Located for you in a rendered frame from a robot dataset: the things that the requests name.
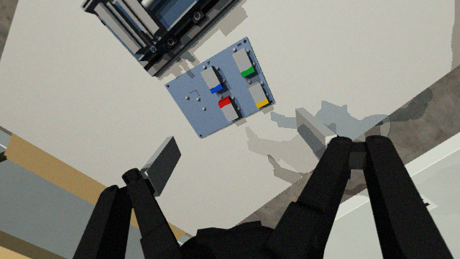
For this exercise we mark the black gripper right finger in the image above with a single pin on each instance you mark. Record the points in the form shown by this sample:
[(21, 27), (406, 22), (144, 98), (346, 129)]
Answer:
[(405, 227)]

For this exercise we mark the grey block with green end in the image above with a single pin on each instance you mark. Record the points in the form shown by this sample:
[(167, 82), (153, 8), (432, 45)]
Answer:
[(243, 63)]

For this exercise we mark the grey block with red end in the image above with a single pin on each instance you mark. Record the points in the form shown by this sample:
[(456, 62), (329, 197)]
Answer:
[(228, 109)]

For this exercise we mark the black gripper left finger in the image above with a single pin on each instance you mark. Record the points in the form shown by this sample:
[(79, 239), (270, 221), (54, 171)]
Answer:
[(106, 233)]

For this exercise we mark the grey block with yellow end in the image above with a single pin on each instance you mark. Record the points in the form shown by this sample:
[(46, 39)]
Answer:
[(258, 94)]

